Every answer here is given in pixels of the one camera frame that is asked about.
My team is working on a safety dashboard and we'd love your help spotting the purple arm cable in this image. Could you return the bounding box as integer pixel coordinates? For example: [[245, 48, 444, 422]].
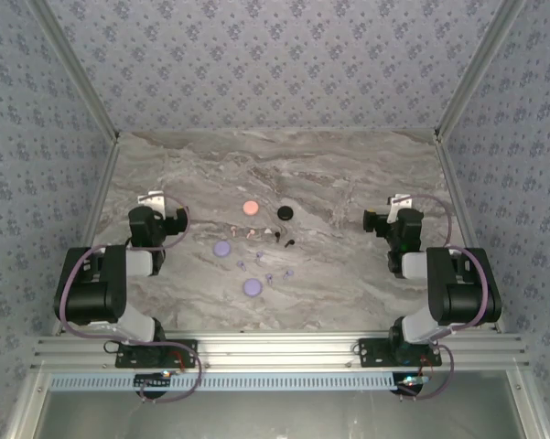
[[59, 194, 204, 404], [393, 193, 493, 402]]

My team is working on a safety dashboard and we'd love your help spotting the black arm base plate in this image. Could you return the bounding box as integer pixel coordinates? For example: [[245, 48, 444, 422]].
[[357, 337, 443, 369], [114, 338, 199, 369]]

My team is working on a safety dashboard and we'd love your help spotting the aluminium mounting rail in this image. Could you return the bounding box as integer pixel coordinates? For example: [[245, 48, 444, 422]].
[[31, 332, 531, 370]]

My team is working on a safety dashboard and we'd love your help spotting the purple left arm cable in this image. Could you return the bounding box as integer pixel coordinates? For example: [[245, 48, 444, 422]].
[[59, 194, 204, 404]]

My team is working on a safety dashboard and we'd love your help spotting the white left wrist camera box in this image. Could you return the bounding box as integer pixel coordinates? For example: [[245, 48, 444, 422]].
[[137, 190, 167, 216]]

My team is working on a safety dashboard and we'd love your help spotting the slotted pale cable duct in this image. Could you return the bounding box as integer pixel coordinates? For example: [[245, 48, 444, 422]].
[[49, 372, 400, 392]]

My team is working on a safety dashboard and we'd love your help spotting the aluminium table side rail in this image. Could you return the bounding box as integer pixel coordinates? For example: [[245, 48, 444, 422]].
[[49, 136, 122, 337], [434, 136, 505, 333]]

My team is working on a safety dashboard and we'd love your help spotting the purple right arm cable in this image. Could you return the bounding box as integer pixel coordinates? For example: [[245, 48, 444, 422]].
[[393, 193, 493, 402]]

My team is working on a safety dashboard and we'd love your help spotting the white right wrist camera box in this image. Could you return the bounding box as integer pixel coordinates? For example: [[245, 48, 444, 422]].
[[387, 193, 413, 221]]

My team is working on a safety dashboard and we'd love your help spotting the aluminium frame post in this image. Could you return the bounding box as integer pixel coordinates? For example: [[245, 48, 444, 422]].
[[505, 369, 550, 439], [3, 369, 51, 439], [27, 0, 121, 144], [433, 0, 527, 144]]

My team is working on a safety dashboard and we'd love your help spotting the aluminium lower frame post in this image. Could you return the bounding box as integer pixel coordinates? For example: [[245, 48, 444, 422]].
[[505, 369, 550, 439], [3, 369, 51, 439]]

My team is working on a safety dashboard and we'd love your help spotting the small black circuit board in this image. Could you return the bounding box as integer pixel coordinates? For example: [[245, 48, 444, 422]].
[[134, 372, 173, 391], [393, 373, 429, 395]]

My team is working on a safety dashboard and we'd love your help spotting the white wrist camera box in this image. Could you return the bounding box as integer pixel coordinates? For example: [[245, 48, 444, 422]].
[[387, 193, 413, 221], [137, 190, 167, 216]]

